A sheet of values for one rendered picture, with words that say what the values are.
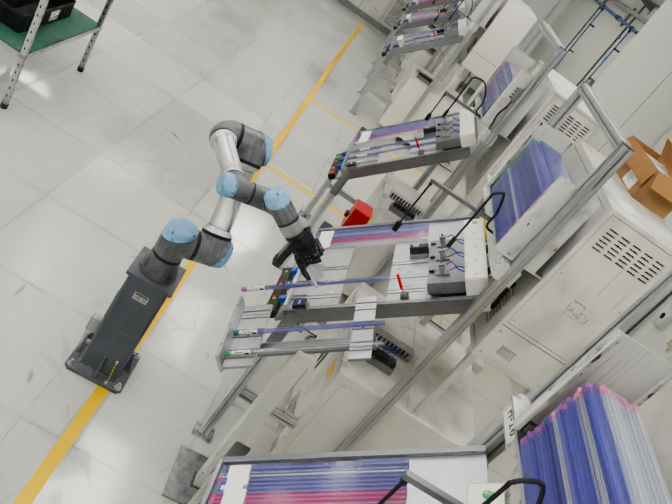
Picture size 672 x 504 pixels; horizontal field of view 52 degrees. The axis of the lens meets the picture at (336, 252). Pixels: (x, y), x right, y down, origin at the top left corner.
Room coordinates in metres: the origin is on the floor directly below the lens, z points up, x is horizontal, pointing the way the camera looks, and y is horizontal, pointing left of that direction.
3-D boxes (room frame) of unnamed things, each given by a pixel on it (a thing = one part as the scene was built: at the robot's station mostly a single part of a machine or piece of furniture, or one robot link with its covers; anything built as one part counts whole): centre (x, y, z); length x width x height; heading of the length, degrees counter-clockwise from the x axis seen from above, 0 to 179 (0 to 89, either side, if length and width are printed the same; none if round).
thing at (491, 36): (7.20, 0.20, 0.95); 1.36 x 0.82 x 1.90; 99
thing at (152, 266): (2.07, 0.49, 0.60); 0.15 x 0.15 x 0.10
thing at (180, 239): (2.08, 0.49, 0.72); 0.13 x 0.12 x 0.14; 124
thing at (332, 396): (2.56, -0.55, 0.31); 0.70 x 0.65 x 0.62; 9
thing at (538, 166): (2.48, -0.44, 1.52); 0.51 x 0.13 x 0.27; 9
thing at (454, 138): (3.95, -0.15, 0.66); 1.01 x 0.73 x 1.31; 99
